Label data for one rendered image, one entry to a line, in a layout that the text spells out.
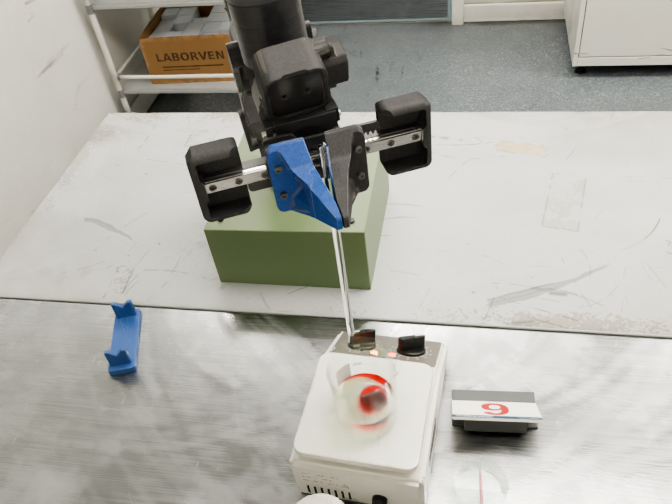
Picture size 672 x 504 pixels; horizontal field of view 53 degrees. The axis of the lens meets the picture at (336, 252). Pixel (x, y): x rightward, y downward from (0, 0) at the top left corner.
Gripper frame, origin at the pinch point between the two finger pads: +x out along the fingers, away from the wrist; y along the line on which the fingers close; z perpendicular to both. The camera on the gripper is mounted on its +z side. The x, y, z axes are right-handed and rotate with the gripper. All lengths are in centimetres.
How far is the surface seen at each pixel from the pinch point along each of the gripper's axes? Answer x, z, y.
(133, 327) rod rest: -26.8, -33.6, -23.8
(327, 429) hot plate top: 1.2, -26.3, -3.9
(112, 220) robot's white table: -52, -34, -26
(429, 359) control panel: -5.5, -29.3, 8.9
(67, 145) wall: -197, -99, -63
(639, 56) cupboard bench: -182, -111, 166
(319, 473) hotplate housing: 3.8, -29.1, -5.7
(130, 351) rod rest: -22.8, -33.7, -24.4
